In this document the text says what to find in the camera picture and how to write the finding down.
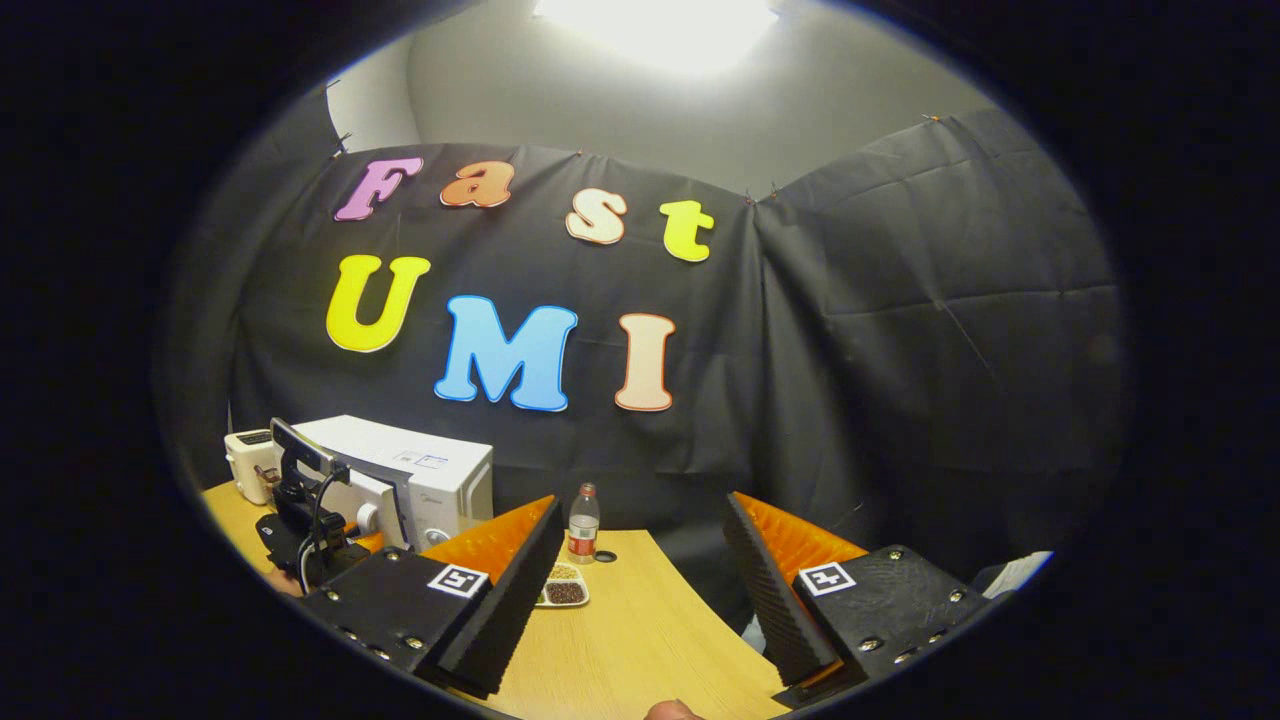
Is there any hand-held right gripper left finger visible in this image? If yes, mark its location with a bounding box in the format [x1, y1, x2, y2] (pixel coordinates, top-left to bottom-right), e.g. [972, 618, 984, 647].
[297, 495, 567, 699]

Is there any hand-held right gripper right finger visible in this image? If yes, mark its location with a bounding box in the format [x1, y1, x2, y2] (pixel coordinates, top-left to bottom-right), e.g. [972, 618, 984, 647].
[722, 492, 1001, 707]

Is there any white microwave oven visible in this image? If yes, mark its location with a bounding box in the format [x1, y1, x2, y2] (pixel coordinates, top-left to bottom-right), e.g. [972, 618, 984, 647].
[288, 415, 495, 553]

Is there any white divided dish of beans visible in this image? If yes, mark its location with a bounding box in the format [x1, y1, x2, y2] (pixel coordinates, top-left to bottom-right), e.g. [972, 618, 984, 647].
[535, 562, 591, 609]

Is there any white toaster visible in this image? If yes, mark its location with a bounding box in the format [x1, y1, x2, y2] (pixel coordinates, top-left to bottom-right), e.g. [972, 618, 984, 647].
[223, 429, 282, 506]

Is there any clear bottle with red label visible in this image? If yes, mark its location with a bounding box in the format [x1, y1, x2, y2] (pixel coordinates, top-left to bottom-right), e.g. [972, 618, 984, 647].
[568, 483, 601, 565]

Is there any black backdrop cloth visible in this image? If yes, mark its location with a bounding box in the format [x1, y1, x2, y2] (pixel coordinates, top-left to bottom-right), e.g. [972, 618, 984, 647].
[165, 85, 1131, 641]

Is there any large ceiling light panel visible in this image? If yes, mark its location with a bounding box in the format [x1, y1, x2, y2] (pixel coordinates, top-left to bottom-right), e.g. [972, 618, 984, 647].
[530, 0, 781, 76]

